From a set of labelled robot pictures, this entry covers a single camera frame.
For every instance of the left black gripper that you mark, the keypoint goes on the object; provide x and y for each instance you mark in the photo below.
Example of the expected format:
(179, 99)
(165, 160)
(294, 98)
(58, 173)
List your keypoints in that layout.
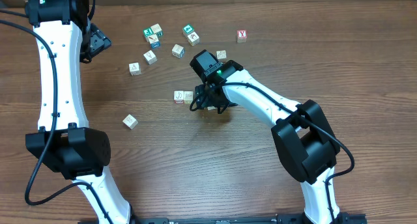
(100, 42)

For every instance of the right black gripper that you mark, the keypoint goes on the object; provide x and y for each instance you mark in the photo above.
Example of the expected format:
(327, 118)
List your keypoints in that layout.
(205, 100)

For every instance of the small wooden picture block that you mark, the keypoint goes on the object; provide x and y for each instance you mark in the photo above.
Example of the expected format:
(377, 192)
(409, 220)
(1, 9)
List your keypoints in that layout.
(188, 97)

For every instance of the green letter L block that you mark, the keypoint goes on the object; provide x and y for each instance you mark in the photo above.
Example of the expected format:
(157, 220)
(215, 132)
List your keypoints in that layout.
(178, 97)

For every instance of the wooden block blue side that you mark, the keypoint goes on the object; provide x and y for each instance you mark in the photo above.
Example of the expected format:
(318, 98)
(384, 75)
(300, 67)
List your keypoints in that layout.
(178, 51)

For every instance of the wooden block pencil picture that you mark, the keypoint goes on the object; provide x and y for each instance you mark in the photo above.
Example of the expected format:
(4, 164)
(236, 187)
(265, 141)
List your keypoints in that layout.
(154, 41)

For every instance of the wooden block text top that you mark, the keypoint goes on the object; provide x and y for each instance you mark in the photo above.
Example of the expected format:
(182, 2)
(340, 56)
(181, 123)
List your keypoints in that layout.
(150, 57)

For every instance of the wooden block red picture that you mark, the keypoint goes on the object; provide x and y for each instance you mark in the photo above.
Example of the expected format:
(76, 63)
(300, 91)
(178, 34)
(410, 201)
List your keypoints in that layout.
(130, 122)

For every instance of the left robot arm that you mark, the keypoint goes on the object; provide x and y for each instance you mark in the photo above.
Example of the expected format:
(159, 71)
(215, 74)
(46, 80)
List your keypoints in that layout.
(64, 142)

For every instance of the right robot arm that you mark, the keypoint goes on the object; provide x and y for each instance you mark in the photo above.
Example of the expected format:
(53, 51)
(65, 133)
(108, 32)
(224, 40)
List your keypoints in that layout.
(304, 140)

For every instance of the plain wooden block right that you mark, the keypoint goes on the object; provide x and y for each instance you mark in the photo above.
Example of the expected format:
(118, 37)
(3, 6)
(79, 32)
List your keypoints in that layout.
(221, 55)

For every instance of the green letter wooden block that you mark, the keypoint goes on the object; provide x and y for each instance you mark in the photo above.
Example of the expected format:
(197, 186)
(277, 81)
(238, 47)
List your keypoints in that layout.
(147, 33)

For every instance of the wooden block brown picture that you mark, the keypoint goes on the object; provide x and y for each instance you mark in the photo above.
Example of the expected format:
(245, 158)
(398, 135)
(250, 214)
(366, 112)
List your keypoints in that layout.
(193, 38)

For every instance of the wooden block number side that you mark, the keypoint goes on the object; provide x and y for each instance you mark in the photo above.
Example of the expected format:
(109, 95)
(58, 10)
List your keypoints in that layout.
(157, 30)

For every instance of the red letter Y block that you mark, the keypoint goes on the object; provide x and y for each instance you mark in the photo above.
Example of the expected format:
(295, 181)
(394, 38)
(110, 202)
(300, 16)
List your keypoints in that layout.
(241, 36)

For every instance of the green number four block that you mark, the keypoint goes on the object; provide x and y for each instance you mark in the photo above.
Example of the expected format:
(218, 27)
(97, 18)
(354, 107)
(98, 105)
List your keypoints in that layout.
(187, 29)

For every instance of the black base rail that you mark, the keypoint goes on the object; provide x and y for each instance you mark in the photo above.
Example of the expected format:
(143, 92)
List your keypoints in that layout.
(343, 218)

